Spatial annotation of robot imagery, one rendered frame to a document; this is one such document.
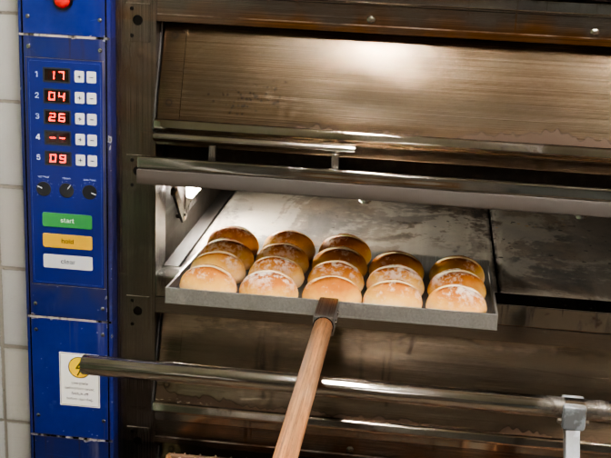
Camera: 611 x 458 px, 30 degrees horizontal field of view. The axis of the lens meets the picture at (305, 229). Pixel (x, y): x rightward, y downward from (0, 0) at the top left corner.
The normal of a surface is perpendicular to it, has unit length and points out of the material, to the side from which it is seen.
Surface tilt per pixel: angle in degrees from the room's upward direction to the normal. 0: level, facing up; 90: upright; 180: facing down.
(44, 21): 90
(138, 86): 90
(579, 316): 90
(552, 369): 70
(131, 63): 90
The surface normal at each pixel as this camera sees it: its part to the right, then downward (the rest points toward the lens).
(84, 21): -0.12, 0.28
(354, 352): -0.10, -0.07
